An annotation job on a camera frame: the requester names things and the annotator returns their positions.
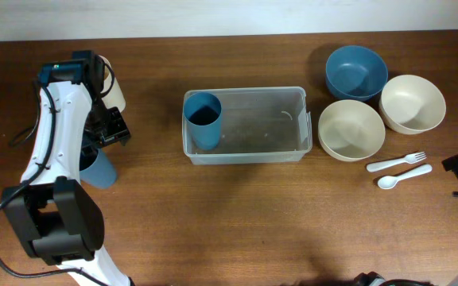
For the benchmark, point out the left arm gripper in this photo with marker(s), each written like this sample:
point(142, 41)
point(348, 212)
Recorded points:
point(120, 133)

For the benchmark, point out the blue cup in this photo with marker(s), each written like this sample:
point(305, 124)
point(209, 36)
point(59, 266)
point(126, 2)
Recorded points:
point(203, 113)
point(97, 170)

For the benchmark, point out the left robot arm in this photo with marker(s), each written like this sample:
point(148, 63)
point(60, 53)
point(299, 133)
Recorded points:
point(53, 217)

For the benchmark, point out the clear plastic container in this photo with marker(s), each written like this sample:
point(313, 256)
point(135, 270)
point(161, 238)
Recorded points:
point(258, 125)

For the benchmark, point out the beige cup far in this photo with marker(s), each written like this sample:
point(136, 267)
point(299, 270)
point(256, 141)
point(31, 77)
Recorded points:
point(113, 96)

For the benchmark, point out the beige bowl left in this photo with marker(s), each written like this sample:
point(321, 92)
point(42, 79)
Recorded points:
point(350, 130)

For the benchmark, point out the beige bowl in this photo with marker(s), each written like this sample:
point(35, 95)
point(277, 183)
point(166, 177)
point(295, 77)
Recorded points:
point(410, 104)
point(350, 130)

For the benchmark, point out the blue bowl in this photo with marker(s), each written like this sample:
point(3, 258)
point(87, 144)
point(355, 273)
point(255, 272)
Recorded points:
point(355, 72)

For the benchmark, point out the white plastic spoon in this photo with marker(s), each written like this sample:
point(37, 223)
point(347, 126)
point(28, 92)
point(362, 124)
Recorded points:
point(388, 182)

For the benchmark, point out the beige bowl right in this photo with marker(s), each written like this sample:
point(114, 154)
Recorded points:
point(410, 104)

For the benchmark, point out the white plastic fork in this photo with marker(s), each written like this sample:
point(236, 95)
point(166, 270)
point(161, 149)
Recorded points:
point(408, 159)

